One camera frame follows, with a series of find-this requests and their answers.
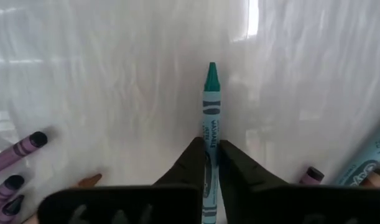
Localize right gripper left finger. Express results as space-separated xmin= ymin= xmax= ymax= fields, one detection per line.
xmin=37 ymin=136 xmax=206 ymax=224

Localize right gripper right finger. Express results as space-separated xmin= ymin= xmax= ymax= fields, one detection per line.
xmin=218 ymin=139 xmax=380 ymax=224

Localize teal crayon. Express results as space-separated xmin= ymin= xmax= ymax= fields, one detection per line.
xmin=332 ymin=119 xmax=380 ymax=187
xmin=201 ymin=62 xmax=222 ymax=224

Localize brown crayon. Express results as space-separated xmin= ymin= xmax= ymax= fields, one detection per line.
xmin=360 ymin=163 xmax=380 ymax=189

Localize purple crayon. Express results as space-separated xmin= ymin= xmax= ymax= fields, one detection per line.
xmin=299 ymin=166 xmax=325 ymax=186
xmin=0 ymin=174 xmax=25 ymax=215
xmin=0 ymin=194 xmax=25 ymax=224

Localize pens at bottom right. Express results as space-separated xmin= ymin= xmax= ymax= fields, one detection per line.
xmin=0 ymin=131 xmax=49 ymax=177

